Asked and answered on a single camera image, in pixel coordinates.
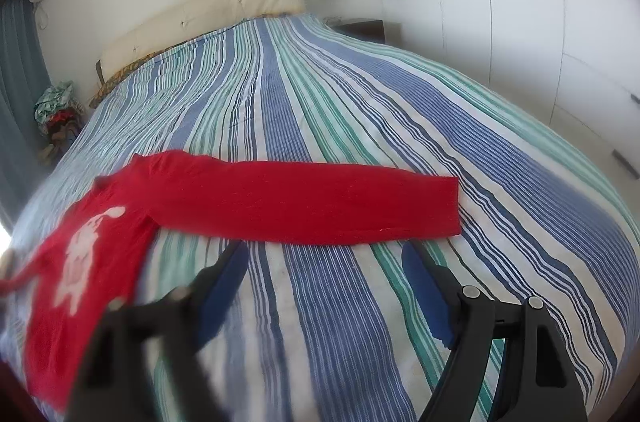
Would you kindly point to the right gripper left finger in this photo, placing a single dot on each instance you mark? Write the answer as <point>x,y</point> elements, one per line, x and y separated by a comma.
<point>112,383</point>

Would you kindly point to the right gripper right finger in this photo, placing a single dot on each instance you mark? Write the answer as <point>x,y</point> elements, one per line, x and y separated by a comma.
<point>536,379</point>

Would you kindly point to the red knit sweater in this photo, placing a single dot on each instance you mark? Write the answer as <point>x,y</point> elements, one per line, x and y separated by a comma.
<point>97,251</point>

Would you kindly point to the pile of colourful clothes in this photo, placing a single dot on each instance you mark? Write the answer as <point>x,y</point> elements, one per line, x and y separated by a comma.
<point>59,116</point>

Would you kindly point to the striped bed cover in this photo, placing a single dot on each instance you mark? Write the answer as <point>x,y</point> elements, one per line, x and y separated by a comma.
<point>336,334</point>

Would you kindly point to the yellow patterned pillow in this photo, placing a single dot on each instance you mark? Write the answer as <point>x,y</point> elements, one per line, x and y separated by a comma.
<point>125,77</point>

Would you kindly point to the blue curtain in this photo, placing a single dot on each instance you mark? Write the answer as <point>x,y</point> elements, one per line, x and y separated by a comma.
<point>24,77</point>

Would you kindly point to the cream padded headboard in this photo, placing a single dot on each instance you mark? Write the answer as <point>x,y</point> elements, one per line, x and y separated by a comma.
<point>185,21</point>

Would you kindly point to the dark bedside table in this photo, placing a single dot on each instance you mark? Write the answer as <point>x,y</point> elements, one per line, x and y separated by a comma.
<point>371,30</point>

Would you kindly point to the white wardrobe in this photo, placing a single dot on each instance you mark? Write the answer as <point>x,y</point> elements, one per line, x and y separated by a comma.
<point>571,63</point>

